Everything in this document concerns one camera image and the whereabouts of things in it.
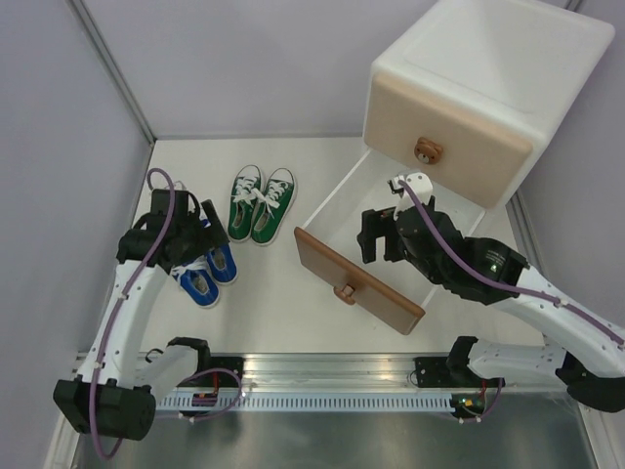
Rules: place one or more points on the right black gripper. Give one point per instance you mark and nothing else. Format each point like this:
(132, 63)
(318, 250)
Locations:
(376, 224)

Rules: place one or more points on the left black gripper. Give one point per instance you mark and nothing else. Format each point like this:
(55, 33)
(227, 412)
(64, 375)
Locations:
(207, 236)

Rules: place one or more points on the blue sneaker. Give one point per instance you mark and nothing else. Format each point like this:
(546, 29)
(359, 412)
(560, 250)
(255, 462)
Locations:
(194, 279)
(222, 265)

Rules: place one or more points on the brown drawer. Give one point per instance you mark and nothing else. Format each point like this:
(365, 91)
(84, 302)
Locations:
(392, 299)

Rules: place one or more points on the bear knob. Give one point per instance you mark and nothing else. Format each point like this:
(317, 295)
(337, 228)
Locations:
(427, 151)
(345, 293)

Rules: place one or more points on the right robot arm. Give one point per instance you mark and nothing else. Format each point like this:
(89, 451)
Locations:
(582, 350)

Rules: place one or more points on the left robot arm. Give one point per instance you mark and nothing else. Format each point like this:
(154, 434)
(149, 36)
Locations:
(110, 394)

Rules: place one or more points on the white cabinet shell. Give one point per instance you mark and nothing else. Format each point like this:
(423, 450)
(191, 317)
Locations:
(519, 63)

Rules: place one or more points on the left green sneaker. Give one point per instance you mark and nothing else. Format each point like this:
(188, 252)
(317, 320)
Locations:
(244, 197)

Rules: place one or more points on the right green sneaker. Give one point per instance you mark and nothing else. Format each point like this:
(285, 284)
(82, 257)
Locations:
(274, 202)

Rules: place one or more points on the beige upper drawer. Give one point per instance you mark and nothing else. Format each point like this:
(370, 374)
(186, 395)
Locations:
(481, 157)

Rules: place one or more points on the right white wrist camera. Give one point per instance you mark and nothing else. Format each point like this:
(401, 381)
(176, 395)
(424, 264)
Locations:
(416, 185)

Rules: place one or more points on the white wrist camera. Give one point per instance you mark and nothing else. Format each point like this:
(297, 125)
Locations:
(416, 185)
(176, 186)

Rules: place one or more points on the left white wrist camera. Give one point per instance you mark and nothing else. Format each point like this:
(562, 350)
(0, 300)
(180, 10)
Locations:
(176, 186)

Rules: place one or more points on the right aluminium frame rail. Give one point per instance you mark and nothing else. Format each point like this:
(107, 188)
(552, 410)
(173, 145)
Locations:
(529, 244)

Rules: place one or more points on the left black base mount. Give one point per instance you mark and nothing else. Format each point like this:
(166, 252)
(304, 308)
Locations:
(233, 363)

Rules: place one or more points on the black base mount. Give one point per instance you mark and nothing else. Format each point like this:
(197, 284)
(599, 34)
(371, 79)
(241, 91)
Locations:
(432, 372)
(233, 363)

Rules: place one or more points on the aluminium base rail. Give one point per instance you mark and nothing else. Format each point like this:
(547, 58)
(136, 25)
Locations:
(292, 373)

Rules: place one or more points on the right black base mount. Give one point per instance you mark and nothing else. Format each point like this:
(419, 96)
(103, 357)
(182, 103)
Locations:
(432, 372)

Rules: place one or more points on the white slotted cable duct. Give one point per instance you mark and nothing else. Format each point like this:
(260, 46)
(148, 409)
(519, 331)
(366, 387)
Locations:
(188, 401)

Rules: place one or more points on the left corner aluminium post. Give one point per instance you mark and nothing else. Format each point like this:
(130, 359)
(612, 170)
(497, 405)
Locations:
(93, 32)

